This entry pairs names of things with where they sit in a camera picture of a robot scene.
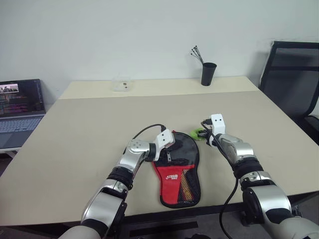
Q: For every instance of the black mesh office chair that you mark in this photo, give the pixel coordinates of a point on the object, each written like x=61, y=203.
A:
x=291, y=82

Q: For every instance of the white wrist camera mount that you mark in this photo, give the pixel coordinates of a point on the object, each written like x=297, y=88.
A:
x=163, y=140
x=218, y=123

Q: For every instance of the clear plastic box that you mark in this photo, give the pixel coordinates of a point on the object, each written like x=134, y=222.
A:
x=121, y=84

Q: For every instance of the dark rounded shape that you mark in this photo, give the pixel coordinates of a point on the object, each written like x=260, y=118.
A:
x=202, y=236

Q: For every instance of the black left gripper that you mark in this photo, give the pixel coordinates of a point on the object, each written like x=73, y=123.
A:
x=169, y=152

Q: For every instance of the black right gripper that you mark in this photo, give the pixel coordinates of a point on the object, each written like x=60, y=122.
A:
x=208, y=131

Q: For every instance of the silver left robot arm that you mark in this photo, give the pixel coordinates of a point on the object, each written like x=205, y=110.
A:
x=129, y=159

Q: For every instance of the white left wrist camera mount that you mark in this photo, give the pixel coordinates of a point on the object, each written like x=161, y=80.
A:
x=163, y=140

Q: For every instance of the black red paddle case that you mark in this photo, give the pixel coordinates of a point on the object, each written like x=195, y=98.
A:
x=174, y=184

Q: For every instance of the white laptop stand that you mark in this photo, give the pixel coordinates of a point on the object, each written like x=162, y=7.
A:
x=10, y=150

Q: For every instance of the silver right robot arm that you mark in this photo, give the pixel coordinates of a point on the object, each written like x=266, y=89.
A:
x=239, y=152

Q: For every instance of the black table frame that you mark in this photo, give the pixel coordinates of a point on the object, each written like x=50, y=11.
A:
x=174, y=224

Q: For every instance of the black plastic cup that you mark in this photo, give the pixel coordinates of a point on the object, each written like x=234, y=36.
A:
x=208, y=74

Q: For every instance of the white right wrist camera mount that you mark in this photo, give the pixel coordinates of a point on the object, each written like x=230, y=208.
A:
x=218, y=123

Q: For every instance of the green fuzzy ball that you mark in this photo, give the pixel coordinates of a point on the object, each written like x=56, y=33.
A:
x=194, y=133

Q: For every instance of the open grey laptop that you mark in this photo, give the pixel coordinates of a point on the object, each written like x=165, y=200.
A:
x=17, y=114

